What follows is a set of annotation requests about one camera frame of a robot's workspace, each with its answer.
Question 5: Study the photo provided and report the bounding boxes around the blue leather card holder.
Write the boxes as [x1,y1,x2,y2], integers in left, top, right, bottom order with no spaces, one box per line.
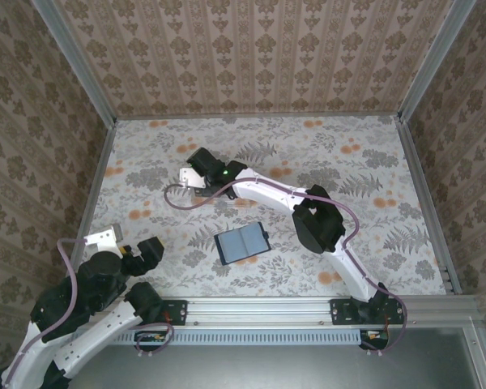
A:
[213,221,271,267]

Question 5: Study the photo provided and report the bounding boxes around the grey metal panel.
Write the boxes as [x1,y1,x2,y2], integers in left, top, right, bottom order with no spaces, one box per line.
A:
[64,328,485,389]

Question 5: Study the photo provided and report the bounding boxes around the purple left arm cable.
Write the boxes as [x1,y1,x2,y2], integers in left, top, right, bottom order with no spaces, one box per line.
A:
[3,237,176,389]

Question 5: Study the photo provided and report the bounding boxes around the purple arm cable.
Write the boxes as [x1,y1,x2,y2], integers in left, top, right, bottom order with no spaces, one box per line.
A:
[163,177,410,357]
[3,237,176,389]

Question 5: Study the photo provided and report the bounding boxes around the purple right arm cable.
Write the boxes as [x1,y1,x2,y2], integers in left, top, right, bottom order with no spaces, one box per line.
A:
[163,177,410,357]

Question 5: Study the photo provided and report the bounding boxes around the aluminium table back rail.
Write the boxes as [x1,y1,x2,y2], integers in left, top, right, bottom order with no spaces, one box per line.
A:
[113,113,402,122]

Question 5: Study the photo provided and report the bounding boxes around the aluminium table side rail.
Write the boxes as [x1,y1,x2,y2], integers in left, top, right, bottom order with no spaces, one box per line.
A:
[394,115,463,296]
[64,119,117,284]

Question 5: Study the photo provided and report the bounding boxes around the black cable connector bracket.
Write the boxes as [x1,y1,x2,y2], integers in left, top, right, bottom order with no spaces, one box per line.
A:
[359,328,390,350]
[134,330,168,353]

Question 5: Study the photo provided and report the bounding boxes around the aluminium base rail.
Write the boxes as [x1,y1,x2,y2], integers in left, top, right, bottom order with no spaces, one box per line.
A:
[44,294,479,328]

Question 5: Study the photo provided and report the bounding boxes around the grey slotted cable duct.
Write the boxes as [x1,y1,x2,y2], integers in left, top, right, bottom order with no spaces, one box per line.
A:
[117,327,362,346]

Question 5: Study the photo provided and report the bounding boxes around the aluminium frame post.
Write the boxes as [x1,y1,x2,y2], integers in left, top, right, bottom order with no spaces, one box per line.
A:
[395,0,478,122]
[31,0,118,127]

